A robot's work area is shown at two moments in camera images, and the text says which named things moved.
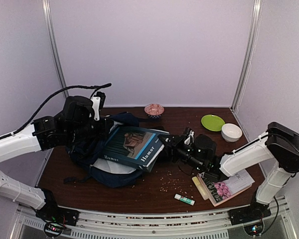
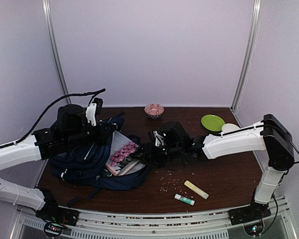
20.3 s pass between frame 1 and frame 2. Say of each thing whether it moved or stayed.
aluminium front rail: stayed
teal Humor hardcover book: moved
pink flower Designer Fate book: moved
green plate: stayed
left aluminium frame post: stayed
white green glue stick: stayed
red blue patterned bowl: stayed
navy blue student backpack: moved
